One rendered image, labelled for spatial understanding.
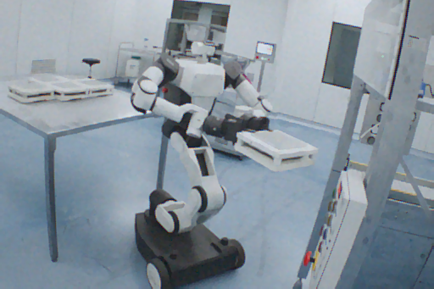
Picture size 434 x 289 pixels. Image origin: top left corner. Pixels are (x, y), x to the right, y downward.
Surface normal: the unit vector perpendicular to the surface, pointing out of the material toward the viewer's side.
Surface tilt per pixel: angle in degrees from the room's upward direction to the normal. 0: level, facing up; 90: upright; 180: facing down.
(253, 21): 90
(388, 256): 90
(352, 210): 90
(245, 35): 90
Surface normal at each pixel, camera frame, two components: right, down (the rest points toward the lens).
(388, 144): -0.31, 0.20
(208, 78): 0.58, 0.31
